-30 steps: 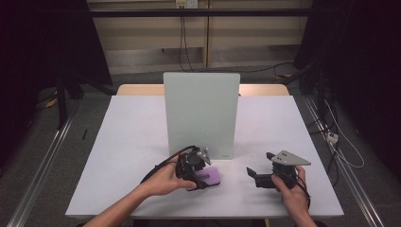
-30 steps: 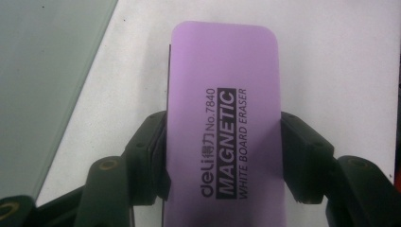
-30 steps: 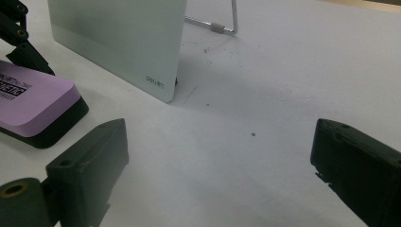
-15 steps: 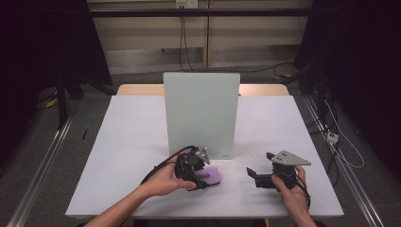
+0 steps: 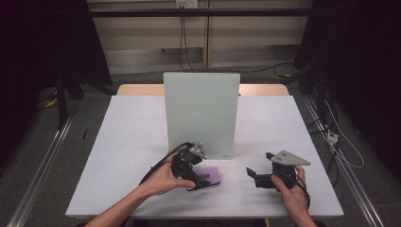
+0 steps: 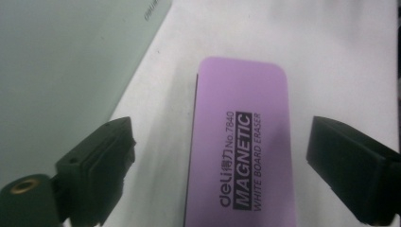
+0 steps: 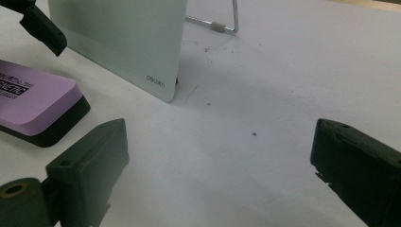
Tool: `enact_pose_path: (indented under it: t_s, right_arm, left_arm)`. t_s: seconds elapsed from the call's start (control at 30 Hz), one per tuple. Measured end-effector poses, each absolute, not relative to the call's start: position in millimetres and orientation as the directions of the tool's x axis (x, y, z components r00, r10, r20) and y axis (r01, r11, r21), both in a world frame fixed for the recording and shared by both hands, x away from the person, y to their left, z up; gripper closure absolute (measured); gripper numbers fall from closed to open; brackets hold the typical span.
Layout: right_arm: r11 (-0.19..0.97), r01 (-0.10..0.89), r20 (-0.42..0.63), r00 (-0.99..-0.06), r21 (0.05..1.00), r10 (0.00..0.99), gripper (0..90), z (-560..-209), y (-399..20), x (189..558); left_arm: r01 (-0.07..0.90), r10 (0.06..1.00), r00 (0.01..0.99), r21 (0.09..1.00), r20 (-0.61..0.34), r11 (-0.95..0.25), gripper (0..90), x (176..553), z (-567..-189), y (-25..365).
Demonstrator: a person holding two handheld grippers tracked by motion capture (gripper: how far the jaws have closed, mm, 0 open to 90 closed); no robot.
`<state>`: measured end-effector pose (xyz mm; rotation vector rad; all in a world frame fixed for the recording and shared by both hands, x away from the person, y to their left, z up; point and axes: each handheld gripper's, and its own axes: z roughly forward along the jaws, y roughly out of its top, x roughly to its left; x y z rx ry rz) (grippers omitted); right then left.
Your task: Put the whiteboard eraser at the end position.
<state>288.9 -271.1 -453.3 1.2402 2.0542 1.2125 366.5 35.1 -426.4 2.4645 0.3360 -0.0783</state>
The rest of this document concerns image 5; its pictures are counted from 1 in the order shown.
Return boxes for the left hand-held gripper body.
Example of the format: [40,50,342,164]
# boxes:
[170,142,209,181]

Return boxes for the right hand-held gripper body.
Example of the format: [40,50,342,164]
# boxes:
[253,149,312,190]

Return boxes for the purple eraser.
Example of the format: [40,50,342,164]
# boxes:
[187,166,222,192]

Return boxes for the person's right hand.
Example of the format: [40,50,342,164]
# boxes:
[270,166,312,219]

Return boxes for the person's left hand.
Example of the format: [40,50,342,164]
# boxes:
[138,145,197,199]

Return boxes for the frosted glass board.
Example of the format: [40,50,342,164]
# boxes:
[163,72,241,161]

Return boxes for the white power strip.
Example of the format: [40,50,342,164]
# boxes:
[325,131,340,146]

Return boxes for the black curtain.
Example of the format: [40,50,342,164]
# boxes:
[0,0,113,169]
[292,0,401,181]

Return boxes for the black metal stand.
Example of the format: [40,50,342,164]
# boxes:
[54,71,85,131]

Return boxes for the black horizontal metal bar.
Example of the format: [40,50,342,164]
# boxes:
[89,8,314,18]

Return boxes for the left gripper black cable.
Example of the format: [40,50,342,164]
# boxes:
[138,142,194,186]

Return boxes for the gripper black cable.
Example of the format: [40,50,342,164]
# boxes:
[138,142,194,186]
[294,174,312,210]

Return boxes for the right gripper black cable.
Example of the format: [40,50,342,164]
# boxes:
[294,174,312,210]

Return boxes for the white floor cable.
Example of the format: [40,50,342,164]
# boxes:
[323,98,366,169]

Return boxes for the metal floor rail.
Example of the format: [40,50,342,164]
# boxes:
[6,114,76,227]
[303,94,386,227]

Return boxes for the black hanging cable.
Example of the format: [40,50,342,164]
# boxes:
[183,16,197,73]
[177,16,184,73]

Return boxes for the wooden wall post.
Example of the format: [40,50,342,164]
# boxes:
[202,0,212,69]

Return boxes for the white wall socket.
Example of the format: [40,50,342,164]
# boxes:
[175,0,200,9]

